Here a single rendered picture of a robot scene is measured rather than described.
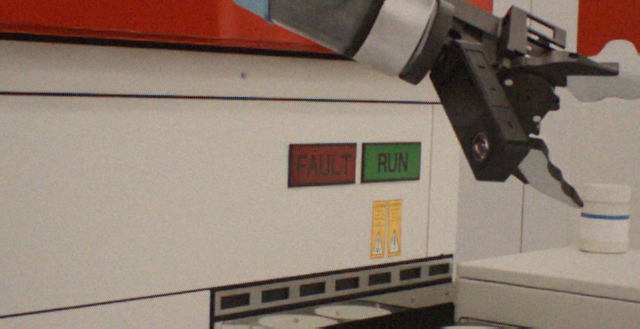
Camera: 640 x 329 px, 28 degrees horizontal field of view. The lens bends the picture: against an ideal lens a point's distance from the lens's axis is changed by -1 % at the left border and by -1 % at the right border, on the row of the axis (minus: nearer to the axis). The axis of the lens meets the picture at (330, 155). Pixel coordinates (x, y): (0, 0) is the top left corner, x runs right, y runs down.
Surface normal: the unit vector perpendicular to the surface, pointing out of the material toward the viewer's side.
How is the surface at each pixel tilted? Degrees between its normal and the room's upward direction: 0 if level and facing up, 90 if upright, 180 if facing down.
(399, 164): 90
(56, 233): 90
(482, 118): 87
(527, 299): 90
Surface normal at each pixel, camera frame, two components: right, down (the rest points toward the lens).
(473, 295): -0.63, 0.02
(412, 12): 0.29, -0.25
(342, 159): 0.77, 0.06
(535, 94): -0.16, 0.66
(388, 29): 0.03, 0.30
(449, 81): -0.85, -0.05
